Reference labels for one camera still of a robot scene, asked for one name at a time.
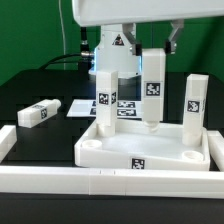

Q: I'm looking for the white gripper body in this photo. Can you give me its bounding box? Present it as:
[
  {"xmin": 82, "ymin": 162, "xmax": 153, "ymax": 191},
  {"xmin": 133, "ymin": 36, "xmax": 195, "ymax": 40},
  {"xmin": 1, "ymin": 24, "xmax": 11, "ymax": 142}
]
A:
[{"xmin": 72, "ymin": 0, "xmax": 224, "ymax": 26}]

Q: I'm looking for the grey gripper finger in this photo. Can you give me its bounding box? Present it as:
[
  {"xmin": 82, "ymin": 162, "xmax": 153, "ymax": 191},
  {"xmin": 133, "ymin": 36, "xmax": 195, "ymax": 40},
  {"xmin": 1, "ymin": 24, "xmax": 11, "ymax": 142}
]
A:
[
  {"xmin": 122, "ymin": 23, "xmax": 142, "ymax": 56},
  {"xmin": 165, "ymin": 19, "xmax": 184, "ymax": 54}
]

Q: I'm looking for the white desk tabletop tray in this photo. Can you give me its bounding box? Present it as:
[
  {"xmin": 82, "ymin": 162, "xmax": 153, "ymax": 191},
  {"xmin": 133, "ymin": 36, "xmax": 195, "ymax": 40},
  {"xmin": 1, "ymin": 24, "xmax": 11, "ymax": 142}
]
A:
[{"xmin": 74, "ymin": 119, "xmax": 210, "ymax": 171}]

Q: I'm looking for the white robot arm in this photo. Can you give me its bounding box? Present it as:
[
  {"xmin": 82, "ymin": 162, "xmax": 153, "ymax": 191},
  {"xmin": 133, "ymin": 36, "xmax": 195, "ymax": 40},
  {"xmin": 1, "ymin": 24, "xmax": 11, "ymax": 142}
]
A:
[{"xmin": 71, "ymin": 0, "xmax": 224, "ymax": 79}]

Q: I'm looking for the white U-shaped obstacle fence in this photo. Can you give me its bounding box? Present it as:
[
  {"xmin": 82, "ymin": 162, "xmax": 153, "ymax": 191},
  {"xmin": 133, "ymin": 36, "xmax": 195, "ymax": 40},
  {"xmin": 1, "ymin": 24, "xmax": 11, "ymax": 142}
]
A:
[{"xmin": 0, "ymin": 124, "xmax": 224, "ymax": 200}]

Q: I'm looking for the white thin cable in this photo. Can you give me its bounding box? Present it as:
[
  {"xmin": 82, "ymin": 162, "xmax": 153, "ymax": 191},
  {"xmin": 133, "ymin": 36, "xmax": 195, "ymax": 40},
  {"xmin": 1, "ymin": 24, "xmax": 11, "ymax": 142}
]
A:
[{"xmin": 58, "ymin": 0, "xmax": 67, "ymax": 70}]

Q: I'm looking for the black cable with connector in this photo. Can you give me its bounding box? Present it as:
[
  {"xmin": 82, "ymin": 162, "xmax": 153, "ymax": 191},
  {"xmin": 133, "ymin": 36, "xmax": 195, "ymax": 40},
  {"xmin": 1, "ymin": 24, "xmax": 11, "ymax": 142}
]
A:
[{"xmin": 39, "ymin": 26, "xmax": 95, "ymax": 70}]

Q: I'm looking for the white marker base plate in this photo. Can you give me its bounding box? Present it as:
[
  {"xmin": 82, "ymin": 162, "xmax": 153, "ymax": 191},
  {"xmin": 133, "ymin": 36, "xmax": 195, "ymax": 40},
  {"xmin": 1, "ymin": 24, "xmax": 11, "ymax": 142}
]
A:
[{"xmin": 66, "ymin": 99, "xmax": 160, "ymax": 120}]

